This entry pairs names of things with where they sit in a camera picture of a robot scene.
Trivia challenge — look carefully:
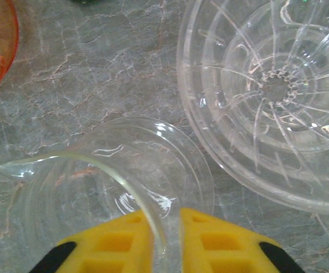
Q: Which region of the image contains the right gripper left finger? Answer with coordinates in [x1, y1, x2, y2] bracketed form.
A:
[29, 209, 155, 273]

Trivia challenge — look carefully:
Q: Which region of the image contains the clear glass coffee server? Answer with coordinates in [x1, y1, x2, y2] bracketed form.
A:
[0, 116, 216, 273]

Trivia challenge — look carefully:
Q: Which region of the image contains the clear plastic coffee dripper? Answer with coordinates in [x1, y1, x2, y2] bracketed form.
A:
[176, 0, 329, 247]

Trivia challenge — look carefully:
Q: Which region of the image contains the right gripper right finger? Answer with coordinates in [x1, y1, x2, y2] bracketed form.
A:
[179, 207, 305, 273]

